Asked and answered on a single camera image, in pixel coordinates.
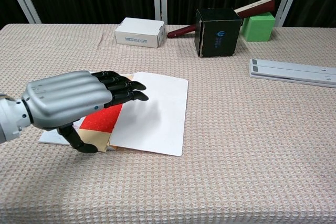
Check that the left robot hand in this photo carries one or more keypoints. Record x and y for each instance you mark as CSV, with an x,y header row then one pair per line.
x,y
63,98

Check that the red and yellow bookmark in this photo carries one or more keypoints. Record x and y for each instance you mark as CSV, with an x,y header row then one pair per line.
x,y
102,119

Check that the orange cover lined notebook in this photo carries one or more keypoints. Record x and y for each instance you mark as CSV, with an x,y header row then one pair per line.
x,y
157,119

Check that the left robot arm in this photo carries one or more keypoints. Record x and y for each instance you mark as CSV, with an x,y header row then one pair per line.
x,y
11,119

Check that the white cardboard box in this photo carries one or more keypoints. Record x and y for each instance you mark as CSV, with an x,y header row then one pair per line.
x,y
136,28

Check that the black cardboard box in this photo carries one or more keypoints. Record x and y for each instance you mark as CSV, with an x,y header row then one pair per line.
x,y
220,37

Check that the beige waffle tablecloth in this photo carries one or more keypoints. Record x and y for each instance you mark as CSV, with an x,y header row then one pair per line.
x,y
236,142

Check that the green foam block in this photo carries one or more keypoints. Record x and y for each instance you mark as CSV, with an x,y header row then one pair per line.
x,y
258,28

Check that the dark red wooden stick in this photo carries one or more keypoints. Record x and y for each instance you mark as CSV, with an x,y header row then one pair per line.
x,y
258,7

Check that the white folding stand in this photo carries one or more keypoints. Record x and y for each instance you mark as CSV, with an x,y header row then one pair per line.
x,y
288,70

